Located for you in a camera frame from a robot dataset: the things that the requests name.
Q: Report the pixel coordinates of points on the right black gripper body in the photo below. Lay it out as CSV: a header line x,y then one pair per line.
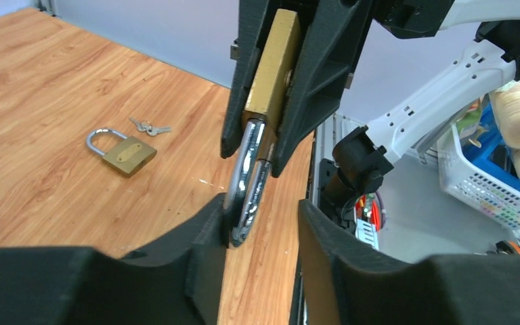
x,y
403,19

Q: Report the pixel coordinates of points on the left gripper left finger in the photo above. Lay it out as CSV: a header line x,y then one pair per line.
x,y
175,279

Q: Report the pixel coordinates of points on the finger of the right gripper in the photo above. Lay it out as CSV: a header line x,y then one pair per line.
x,y
254,21
330,49

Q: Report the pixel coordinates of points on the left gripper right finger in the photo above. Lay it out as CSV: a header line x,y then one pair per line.
x,y
348,282

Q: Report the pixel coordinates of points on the brass padlock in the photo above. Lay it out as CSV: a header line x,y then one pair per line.
x,y
261,117
127,157

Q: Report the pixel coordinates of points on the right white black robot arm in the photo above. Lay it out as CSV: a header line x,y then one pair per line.
x,y
488,62

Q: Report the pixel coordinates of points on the silver key bunch on wood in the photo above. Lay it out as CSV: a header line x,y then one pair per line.
x,y
149,129

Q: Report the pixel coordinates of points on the white basket with blue items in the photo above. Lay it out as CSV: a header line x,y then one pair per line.
x,y
468,173

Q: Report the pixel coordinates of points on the black keys on table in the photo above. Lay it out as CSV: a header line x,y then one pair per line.
x,y
505,247

